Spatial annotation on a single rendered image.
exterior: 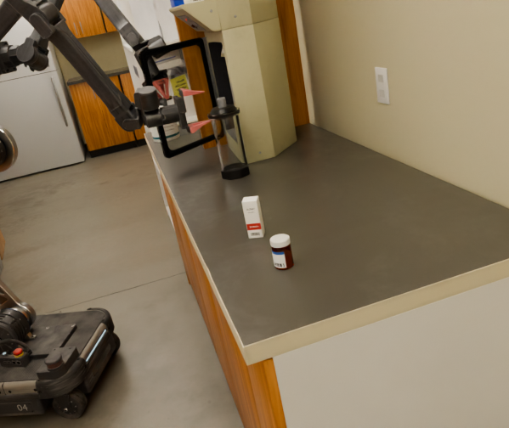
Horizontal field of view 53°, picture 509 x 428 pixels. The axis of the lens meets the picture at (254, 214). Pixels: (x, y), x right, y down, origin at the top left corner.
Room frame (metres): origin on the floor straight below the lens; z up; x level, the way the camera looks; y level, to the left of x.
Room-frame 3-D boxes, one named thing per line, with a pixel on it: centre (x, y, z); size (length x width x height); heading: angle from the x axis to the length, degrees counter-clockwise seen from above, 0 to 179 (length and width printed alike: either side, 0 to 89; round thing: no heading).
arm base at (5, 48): (2.22, 0.83, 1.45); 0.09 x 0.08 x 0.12; 169
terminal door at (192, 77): (2.01, 0.18, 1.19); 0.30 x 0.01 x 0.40; 133
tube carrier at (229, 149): (1.71, 0.04, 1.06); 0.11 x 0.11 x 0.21
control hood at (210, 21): (1.96, 0.08, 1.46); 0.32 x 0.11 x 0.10; 12
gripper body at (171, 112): (1.68, 0.20, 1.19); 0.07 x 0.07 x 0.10; 12
